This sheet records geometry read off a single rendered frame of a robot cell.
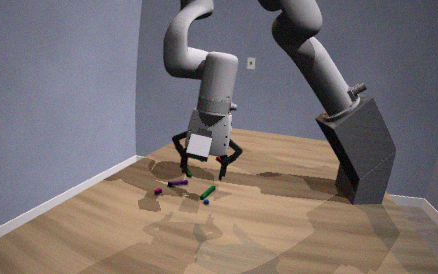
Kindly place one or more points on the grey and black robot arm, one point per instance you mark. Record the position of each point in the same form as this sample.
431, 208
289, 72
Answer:
299, 20

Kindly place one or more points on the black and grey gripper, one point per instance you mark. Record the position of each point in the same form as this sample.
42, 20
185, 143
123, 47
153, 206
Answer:
220, 125

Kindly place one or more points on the purple rod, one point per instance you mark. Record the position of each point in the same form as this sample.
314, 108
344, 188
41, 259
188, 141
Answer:
173, 183

